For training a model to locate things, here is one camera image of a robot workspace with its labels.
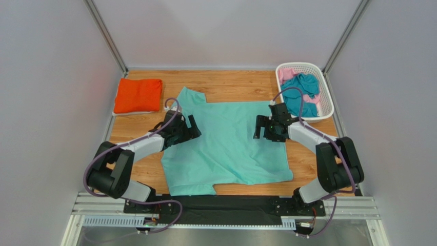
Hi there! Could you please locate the mint green t-shirt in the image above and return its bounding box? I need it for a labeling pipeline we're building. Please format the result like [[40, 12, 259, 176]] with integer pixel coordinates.
[[161, 88, 293, 196]]

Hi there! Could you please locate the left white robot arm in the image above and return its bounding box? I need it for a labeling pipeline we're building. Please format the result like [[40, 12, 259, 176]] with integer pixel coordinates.
[[84, 110, 201, 203]]

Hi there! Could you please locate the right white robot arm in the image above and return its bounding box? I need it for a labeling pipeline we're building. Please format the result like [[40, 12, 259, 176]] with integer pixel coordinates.
[[253, 103, 365, 204]]

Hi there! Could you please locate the pink t-shirt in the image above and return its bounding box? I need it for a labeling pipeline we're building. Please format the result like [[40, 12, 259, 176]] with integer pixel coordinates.
[[277, 68, 321, 104]]

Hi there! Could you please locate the teal blue t-shirt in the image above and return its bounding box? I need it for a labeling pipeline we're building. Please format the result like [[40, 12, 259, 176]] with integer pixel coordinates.
[[281, 73, 320, 118]]

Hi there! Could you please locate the folded orange t-shirt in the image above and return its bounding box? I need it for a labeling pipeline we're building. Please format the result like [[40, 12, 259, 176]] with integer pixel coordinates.
[[114, 78, 163, 112]]

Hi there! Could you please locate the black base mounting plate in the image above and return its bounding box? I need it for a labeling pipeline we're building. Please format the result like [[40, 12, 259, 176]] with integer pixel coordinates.
[[123, 194, 326, 226]]

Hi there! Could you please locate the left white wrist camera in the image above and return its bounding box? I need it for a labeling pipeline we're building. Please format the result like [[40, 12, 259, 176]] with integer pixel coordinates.
[[164, 105, 182, 114]]

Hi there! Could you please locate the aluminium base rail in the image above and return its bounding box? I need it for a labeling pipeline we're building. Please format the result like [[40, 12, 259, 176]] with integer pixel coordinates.
[[72, 193, 380, 230]]

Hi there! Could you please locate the left aluminium corner post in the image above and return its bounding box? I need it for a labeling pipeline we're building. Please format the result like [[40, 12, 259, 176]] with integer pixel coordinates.
[[84, 0, 129, 77]]

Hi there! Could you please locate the aluminium corner post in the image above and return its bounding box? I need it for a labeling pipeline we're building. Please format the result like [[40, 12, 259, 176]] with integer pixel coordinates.
[[84, 0, 129, 77], [322, 0, 371, 75]]

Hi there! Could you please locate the right aluminium corner post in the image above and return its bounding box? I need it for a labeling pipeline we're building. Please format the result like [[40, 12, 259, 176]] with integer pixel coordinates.
[[322, 0, 371, 75]]

